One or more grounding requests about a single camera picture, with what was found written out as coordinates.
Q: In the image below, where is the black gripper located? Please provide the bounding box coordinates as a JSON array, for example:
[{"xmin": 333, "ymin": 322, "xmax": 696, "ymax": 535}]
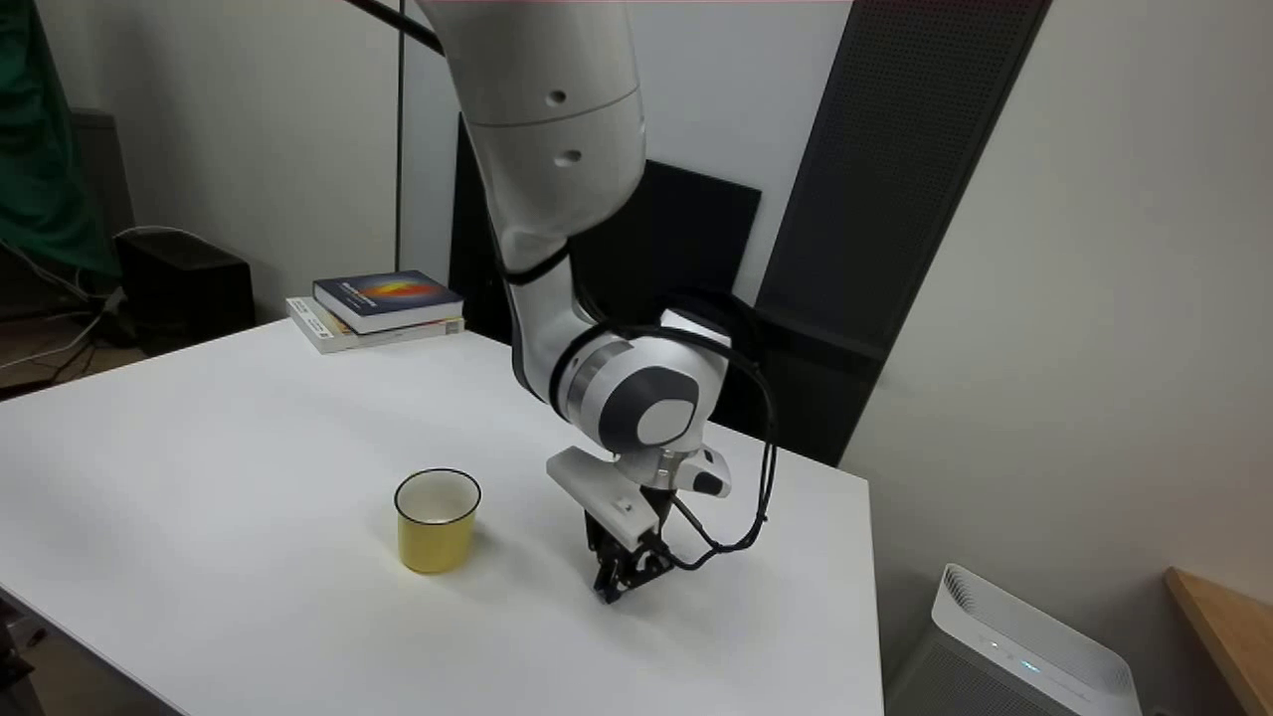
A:
[{"xmin": 581, "ymin": 507, "xmax": 675, "ymax": 609}]

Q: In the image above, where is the yellow enamel mug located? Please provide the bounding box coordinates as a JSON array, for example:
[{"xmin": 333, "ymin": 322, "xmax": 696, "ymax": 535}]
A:
[{"xmin": 388, "ymin": 460, "xmax": 485, "ymax": 581}]

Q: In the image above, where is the black monitor panel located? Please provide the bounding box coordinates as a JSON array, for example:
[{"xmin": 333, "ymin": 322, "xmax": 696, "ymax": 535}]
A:
[{"xmin": 444, "ymin": 114, "xmax": 769, "ymax": 401}]

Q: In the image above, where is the blue hardcover book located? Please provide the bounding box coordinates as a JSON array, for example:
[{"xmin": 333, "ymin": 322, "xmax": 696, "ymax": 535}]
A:
[{"xmin": 309, "ymin": 267, "xmax": 469, "ymax": 340}]

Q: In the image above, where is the white plastic bin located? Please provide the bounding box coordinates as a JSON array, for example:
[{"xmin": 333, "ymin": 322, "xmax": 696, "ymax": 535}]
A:
[{"xmin": 883, "ymin": 560, "xmax": 1144, "ymax": 716}]

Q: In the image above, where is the black speaker box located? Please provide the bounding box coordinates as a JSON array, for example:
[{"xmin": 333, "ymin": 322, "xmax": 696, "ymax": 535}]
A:
[{"xmin": 112, "ymin": 222, "xmax": 261, "ymax": 358}]

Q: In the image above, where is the wooden side table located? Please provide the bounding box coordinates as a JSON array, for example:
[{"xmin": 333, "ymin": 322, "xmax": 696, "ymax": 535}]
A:
[{"xmin": 1163, "ymin": 565, "xmax": 1273, "ymax": 716}]

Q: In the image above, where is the green curtain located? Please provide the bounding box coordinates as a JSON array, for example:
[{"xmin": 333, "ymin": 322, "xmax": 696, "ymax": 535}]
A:
[{"xmin": 0, "ymin": 0, "xmax": 126, "ymax": 289}]

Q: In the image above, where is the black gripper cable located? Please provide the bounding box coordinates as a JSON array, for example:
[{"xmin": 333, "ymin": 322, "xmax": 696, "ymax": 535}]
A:
[{"xmin": 653, "ymin": 295, "xmax": 785, "ymax": 577}]

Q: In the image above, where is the dark slanted wall panel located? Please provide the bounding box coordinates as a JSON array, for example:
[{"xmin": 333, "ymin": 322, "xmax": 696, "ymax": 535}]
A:
[{"xmin": 752, "ymin": 0, "xmax": 1059, "ymax": 470}]

